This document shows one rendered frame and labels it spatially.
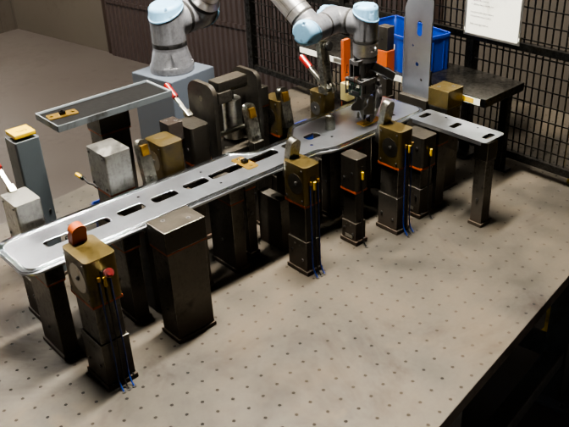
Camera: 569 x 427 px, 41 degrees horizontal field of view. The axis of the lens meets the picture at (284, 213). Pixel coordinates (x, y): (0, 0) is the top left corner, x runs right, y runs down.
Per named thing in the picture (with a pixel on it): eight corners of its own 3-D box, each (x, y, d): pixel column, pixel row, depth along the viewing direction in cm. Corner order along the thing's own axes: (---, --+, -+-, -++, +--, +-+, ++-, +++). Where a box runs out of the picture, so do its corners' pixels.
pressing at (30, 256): (30, 285, 170) (30, 280, 169) (-10, 247, 185) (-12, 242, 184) (428, 112, 247) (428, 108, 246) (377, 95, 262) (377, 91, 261)
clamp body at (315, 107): (323, 191, 265) (322, 95, 247) (305, 182, 271) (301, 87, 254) (337, 185, 269) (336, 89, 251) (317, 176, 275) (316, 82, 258)
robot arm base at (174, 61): (141, 71, 261) (137, 42, 256) (174, 59, 271) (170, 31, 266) (171, 80, 252) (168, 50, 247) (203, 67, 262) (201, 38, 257)
